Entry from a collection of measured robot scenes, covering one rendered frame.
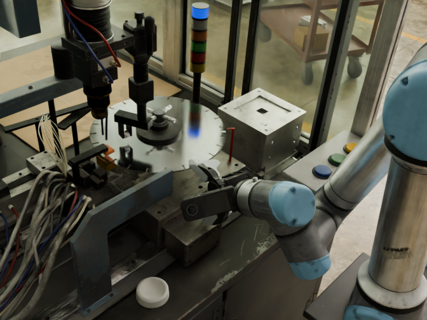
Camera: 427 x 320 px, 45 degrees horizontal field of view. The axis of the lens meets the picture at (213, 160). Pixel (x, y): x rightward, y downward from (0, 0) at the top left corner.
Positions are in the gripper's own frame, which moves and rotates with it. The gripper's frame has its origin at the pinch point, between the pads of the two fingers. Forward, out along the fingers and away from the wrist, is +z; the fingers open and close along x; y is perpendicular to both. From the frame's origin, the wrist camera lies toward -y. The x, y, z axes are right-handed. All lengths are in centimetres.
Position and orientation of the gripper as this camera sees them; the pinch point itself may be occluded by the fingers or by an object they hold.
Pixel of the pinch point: (194, 192)
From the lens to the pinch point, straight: 117.8
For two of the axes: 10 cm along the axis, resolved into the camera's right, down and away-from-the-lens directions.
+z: -5.0, -0.2, 8.6
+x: -2.3, -9.6, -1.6
